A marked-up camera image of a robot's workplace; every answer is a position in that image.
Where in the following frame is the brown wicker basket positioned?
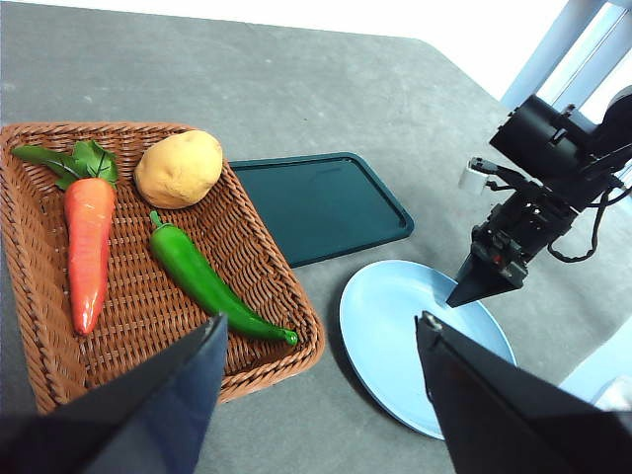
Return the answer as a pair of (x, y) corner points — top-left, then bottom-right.
(0, 121), (327, 416)

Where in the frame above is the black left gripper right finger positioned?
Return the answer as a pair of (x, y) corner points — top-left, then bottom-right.
(414, 310), (632, 474)

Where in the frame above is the light blue round plate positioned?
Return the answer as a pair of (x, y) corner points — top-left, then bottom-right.
(339, 259), (518, 440)

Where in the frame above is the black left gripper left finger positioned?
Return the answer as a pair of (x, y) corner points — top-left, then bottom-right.
(0, 311), (229, 474)

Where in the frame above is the yellow-brown potato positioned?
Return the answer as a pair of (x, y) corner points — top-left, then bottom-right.
(132, 129), (224, 210)

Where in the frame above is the white metal frame post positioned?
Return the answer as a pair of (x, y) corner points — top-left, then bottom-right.
(501, 0), (632, 118)

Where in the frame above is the black rectangular tray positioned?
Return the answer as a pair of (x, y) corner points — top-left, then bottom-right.
(229, 151), (415, 270)

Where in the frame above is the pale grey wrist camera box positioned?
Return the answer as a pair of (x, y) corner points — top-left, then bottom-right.
(457, 156), (495, 197)

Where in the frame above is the black cable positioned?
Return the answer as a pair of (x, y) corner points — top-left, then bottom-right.
(545, 185), (632, 263)

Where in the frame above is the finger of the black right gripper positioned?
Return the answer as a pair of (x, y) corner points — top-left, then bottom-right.
(446, 251), (495, 308)
(451, 265), (525, 308)

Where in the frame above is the green chili pepper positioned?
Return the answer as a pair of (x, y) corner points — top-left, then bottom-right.
(148, 210), (300, 347)

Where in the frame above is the orange carrot with green leaves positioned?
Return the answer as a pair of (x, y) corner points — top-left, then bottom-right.
(10, 139), (119, 337)

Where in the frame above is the white metal frame bar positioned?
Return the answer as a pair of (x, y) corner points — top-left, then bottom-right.
(560, 340), (632, 412)

